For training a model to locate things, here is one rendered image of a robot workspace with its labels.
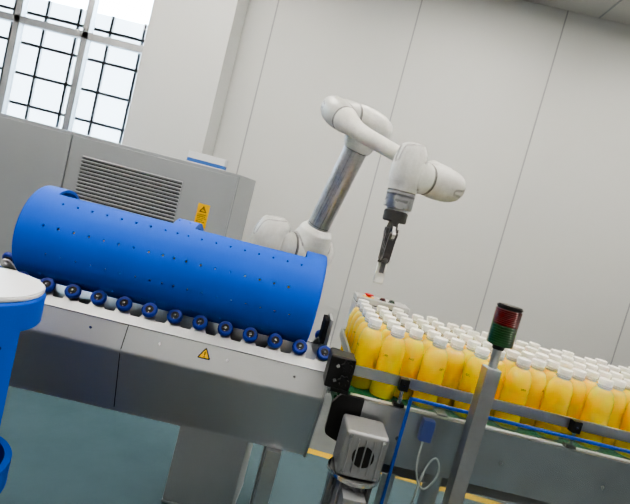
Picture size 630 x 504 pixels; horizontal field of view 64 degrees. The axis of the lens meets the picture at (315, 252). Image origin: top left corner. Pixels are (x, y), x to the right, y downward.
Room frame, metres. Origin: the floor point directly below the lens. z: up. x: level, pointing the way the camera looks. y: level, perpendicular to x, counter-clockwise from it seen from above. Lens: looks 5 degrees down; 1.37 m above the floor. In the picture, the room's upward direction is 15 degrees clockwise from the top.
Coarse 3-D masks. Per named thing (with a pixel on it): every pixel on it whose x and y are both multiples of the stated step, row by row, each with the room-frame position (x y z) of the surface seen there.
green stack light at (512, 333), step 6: (492, 324) 1.22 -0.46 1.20; (498, 324) 1.21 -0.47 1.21; (492, 330) 1.22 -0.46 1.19; (498, 330) 1.20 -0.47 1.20; (504, 330) 1.20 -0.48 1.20; (510, 330) 1.19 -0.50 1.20; (516, 330) 1.20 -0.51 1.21; (492, 336) 1.21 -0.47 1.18; (498, 336) 1.20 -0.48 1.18; (504, 336) 1.20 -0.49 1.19; (510, 336) 1.20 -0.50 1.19; (492, 342) 1.21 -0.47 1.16; (498, 342) 1.20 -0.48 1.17; (504, 342) 1.20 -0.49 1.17; (510, 342) 1.20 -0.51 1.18; (510, 348) 1.20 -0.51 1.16
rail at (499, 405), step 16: (368, 368) 1.37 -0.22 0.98; (416, 384) 1.37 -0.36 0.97; (432, 384) 1.37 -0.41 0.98; (464, 400) 1.38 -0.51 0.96; (496, 400) 1.38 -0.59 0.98; (528, 416) 1.39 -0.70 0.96; (544, 416) 1.39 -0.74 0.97; (560, 416) 1.39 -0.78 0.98; (592, 432) 1.40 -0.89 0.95; (608, 432) 1.40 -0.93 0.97; (624, 432) 1.40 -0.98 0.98
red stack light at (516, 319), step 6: (498, 312) 1.21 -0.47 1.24; (504, 312) 1.20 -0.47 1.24; (510, 312) 1.20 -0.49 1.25; (516, 312) 1.20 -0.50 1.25; (498, 318) 1.21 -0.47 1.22; (504, 318) 1.20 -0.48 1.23; (510, 318) 1.20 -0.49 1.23; (516, 318) 1.20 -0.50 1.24; (504, 324) 1.20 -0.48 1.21; (510, 324) 1.19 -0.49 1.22; (516, 324) 1.20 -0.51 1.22
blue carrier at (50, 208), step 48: (48, 192) 1.46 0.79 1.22; (48, 240) 1.39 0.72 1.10; (96, 240) 1.40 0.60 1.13; (144, 240) 1.41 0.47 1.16; (192, 240) 1.44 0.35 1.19; (96, 288) 1.44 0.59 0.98; (144, 288) 1.41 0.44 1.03; (192, 288) 1.41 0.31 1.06; (240, 288) 1.41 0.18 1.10; (288, 288) 1.42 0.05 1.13; (288, 336) 1.47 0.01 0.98
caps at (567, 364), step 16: (432, 320) 1.73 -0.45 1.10; (448, 336) 1.52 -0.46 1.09; (464, 336) 1.56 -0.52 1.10; (480, 336) 1.62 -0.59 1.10; (480, 352) 1.41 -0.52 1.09; (512, 352) 1.49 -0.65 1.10; (528, 352) 1.55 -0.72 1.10; (544, 352) 1.68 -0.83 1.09; (560, 352) 1.72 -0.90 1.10; (560, 368) 1.43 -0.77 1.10; (576, 368) 1.49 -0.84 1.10; (592, 368) 1.61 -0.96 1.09; (608, 368) 1.65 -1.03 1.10; (624, 368) 1.73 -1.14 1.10; (608, 384) 1.43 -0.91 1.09; (624, 384) 1.47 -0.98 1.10
